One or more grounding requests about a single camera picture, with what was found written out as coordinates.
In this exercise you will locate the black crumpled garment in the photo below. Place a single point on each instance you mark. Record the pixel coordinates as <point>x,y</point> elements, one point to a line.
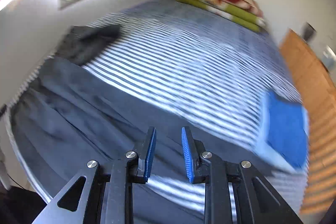
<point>82,44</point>

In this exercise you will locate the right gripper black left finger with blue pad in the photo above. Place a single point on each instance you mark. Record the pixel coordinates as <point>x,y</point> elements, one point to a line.
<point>103,193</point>

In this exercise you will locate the blue white striped bed cover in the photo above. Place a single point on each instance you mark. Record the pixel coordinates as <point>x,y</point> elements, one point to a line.
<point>199,66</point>

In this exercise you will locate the blue striped folded shirt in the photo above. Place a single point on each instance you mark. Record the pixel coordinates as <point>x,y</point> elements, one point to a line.
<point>287,130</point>

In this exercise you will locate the dark grey-blue trousers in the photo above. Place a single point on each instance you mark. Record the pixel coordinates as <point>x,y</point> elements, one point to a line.
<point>68,117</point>

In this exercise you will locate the white potted plant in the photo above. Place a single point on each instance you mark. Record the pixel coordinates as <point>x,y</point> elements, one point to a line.
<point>328,58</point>

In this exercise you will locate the dark ceramic vase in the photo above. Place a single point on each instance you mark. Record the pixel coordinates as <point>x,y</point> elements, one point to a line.
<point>308,32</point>

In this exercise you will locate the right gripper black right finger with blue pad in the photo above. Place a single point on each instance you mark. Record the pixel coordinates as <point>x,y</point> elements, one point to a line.
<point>234,193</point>

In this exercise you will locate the wooden slatted bed rail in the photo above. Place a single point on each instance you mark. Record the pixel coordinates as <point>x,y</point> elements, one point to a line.
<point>317,91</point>

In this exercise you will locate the light blue folded garment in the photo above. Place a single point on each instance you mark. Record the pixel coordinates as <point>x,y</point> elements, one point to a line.
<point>264,151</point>

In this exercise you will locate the green red folded blanket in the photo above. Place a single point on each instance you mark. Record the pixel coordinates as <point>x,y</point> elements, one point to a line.
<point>245,13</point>

